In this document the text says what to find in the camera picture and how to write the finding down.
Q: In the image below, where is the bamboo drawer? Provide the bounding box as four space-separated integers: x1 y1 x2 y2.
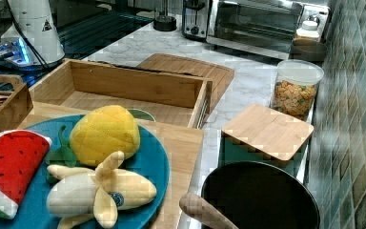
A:
30 59 212 128

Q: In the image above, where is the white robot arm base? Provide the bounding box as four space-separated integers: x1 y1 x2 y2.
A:
0 0 65 70

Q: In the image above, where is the green bowl in drawer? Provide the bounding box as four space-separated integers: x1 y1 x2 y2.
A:
129 109 155 121

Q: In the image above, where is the bamboo cutting board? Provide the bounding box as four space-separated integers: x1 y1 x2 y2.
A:
137 53 234 112

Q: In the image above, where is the teal canister with bamboo lid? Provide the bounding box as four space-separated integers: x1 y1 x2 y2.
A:
218 104 314 177

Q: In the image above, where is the plush yellow pineapple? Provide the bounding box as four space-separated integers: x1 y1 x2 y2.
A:
70 105 140 167

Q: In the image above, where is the black round stand base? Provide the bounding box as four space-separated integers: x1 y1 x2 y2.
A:
153 0 176 31

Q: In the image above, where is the silver black toaster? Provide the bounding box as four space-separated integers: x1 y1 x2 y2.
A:
182 0 212 41

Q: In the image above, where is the clear cereal jar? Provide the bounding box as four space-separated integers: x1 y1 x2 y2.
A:
270 59 324 121

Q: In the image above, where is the silver toaster oven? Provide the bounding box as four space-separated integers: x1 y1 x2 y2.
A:
206 0 330 60

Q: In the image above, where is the plush peeled banana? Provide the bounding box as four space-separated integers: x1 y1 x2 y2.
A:
47 151 157 229

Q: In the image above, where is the dark grey mug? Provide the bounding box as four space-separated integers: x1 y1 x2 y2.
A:
289 39 327 62

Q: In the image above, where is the plush watermelon slice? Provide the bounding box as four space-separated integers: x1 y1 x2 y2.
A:
0 130 51 219

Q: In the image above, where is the small wooden tray caddy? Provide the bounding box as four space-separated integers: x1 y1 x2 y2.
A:
0 74 33 132

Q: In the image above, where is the black pot with wooden handle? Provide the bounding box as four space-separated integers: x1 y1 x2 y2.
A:
179 161 320 229

